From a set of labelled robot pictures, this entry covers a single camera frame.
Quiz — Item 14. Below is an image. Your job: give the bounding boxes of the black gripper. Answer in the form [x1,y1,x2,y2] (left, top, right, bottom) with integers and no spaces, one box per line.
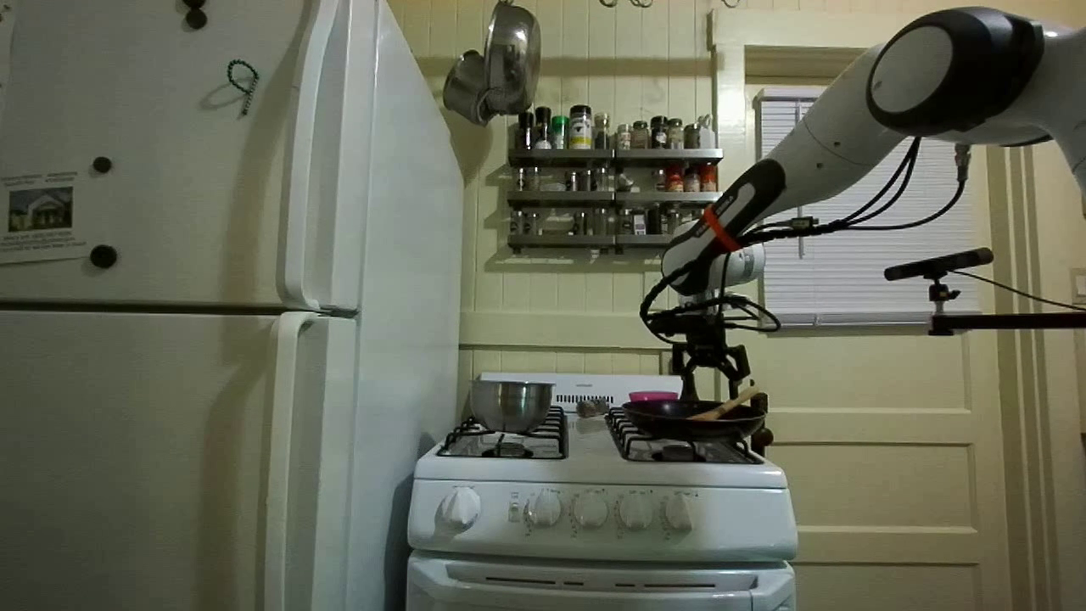
[670,318,750,400]

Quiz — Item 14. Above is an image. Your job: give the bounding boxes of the wooden spoon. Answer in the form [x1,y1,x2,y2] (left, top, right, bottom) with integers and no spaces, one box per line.
[685,387,765,421]

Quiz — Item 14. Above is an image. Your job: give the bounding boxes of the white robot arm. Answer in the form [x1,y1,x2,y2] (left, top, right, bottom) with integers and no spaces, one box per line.
[638,8,1086,351]

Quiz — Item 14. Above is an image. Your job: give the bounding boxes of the white window blind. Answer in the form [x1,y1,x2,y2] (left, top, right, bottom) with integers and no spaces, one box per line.
[754,89,985,330]

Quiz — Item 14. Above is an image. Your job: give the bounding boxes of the steel saucepan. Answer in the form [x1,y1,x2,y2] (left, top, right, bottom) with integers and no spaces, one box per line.
[467,380,553,430]

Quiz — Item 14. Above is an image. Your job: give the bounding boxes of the cream panel door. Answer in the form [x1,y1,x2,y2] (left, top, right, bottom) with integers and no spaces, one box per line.
[713,44,1045,611]

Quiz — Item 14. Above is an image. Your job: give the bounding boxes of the white gas stove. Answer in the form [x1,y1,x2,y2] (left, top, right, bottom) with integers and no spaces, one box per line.
[405,374,797,611]

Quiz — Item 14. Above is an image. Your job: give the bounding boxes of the hanging metal colander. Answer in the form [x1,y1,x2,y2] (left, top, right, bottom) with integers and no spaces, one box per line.
[444,0,542,126]

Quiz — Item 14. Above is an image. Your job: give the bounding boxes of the white refrigerator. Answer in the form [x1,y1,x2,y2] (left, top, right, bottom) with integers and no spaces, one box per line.
[0,0,461,611]

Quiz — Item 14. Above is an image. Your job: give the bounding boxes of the paper note on fridge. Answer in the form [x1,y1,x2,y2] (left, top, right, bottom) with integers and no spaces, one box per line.
[0,170,84,264]

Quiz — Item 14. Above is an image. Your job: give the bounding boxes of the wall spice rack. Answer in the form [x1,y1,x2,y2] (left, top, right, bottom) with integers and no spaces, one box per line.
[506,106,724,250]

